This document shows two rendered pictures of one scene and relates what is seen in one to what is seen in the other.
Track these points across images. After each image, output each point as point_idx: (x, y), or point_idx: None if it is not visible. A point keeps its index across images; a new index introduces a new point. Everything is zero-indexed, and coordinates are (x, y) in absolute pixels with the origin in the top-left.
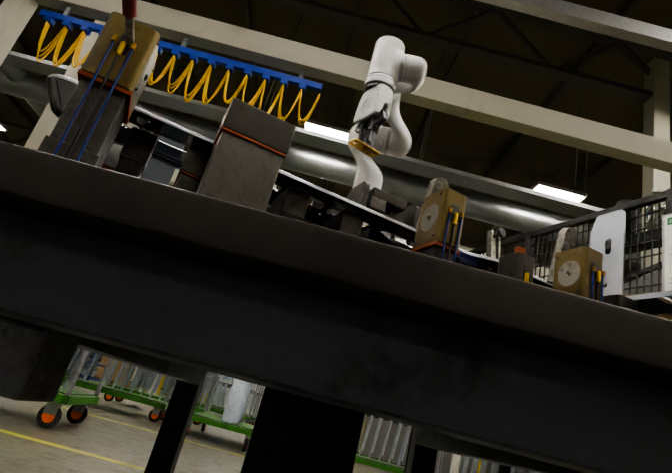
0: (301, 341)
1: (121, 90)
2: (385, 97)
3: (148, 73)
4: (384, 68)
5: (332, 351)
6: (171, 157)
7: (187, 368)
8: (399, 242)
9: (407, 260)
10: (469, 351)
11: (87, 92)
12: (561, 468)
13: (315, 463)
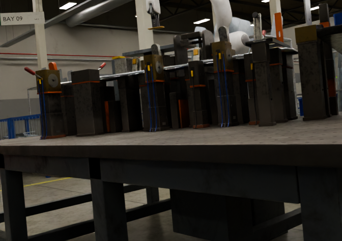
0: (31, 164)
1: (45, 92)
2: (148, 0)
3: (55, 77)
4: None
5: (34, 164)
6: None
7: None
8: (176, 68)
9: (26, 148)
10: (45, 158)
11: (39, 99)
12: None
13: None
